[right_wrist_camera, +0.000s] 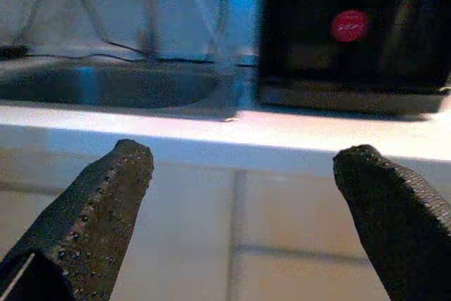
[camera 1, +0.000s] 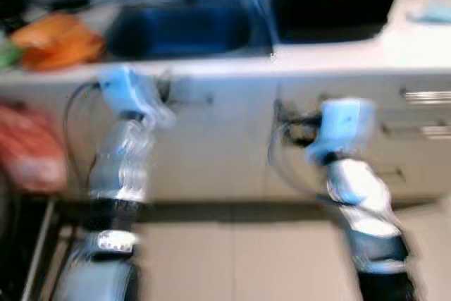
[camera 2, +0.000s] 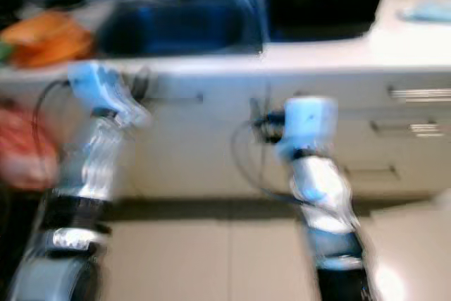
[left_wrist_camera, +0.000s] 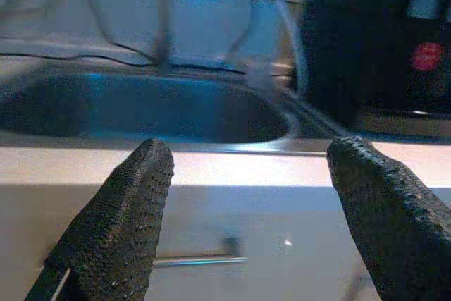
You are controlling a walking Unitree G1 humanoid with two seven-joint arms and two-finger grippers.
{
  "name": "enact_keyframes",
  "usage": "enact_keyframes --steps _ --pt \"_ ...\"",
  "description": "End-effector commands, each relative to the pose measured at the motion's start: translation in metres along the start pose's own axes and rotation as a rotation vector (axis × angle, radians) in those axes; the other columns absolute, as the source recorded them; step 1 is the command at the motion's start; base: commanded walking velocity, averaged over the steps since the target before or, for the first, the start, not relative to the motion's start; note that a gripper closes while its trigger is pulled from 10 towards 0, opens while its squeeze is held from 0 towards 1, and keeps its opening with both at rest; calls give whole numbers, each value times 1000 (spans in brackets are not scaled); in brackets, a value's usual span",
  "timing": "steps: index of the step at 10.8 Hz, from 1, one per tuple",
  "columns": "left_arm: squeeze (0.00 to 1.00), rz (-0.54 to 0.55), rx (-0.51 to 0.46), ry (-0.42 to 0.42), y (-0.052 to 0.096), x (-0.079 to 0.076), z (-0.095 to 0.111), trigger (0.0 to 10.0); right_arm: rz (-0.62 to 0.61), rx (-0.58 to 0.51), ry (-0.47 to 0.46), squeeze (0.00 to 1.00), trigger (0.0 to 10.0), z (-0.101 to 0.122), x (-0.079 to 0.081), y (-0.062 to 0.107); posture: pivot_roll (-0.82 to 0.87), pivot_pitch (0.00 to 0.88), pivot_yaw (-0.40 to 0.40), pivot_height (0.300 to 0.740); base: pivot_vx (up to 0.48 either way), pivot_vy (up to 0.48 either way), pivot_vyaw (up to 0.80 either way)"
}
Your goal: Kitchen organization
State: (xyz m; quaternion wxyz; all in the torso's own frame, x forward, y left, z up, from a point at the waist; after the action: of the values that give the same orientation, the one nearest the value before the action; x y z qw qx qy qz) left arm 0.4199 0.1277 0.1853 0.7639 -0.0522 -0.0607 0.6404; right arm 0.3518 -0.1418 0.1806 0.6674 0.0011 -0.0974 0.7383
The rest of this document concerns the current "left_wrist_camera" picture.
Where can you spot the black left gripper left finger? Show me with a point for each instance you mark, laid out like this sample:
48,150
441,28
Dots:
116,227

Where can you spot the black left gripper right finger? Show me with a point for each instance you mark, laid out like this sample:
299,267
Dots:
394,223

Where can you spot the stainless steel sink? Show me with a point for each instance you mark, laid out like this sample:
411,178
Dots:
141,110

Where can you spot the tall black appliance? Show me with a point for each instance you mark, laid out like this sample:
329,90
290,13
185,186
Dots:
334,50

